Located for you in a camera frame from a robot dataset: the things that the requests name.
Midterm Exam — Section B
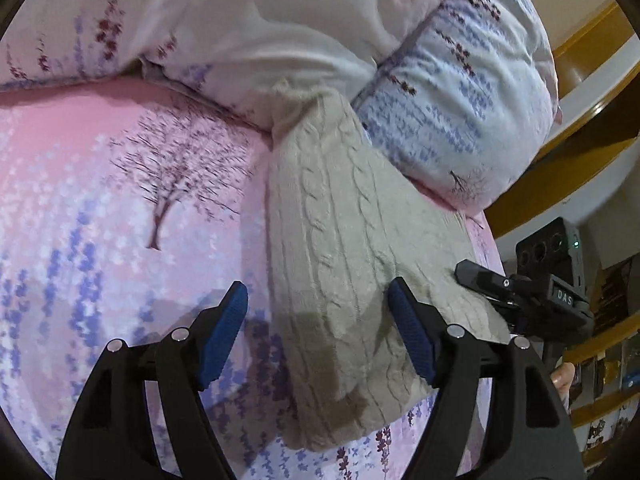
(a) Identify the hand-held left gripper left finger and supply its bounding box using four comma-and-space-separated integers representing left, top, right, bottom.
56, 281, 249, 480

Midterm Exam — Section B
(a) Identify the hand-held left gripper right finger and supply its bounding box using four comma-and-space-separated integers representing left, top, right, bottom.
387, 276, 586, 480

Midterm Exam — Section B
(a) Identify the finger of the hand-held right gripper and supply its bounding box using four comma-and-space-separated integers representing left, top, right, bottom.
455, 259, 536, 311

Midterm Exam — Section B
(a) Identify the beige cable-knit sweater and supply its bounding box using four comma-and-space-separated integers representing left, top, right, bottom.
265, 79, 511, 453

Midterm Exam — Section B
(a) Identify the person's right hand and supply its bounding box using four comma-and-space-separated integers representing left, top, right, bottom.
550, 364, 577, 408

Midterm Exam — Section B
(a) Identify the wooden shelf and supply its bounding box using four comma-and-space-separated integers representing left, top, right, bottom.
565, 255, 640, 476

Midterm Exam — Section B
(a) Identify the bluish tree print pillow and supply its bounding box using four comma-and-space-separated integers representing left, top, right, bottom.
350, 0, 561, 213

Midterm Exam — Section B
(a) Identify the pink floral bed sheet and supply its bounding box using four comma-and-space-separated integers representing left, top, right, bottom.
0, 80, 506, 480

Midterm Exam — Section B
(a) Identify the floral white duvet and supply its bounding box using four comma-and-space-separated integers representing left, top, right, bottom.
0, 0, 481, 133

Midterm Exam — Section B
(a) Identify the yellow wooden frame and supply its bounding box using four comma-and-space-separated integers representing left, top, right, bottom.
485, 0, 640, 241

